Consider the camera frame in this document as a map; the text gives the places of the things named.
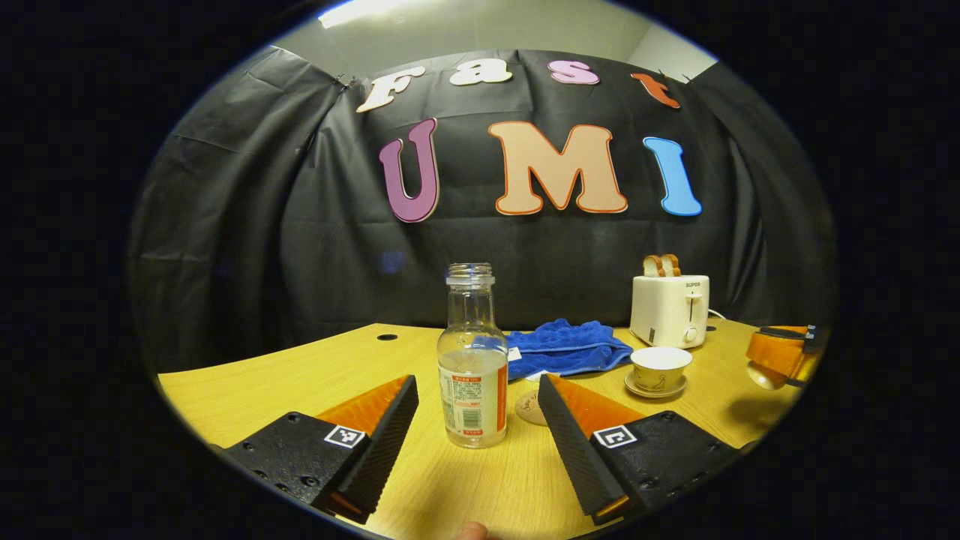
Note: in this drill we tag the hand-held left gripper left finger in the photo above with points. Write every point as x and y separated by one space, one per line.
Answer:
386 450

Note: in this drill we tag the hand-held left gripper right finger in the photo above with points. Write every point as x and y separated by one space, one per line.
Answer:
574 457

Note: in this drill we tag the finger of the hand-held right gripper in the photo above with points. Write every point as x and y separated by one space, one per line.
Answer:
780 354

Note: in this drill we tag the round cork coaster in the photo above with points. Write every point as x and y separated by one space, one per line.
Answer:
529 409

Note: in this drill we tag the cream ceramic teacup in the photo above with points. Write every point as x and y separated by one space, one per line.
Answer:
660 371

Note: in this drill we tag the clear plastic water bottle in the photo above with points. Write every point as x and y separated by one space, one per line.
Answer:
472 330

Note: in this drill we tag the blue towel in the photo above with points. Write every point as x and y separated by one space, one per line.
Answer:
570 349

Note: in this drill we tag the white toaster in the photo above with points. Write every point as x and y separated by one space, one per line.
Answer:
667 311

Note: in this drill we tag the toast bread slice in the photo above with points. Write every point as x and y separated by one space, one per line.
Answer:
652 266
672 265

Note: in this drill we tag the black backdrop cloth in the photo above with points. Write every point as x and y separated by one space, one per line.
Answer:
300 247

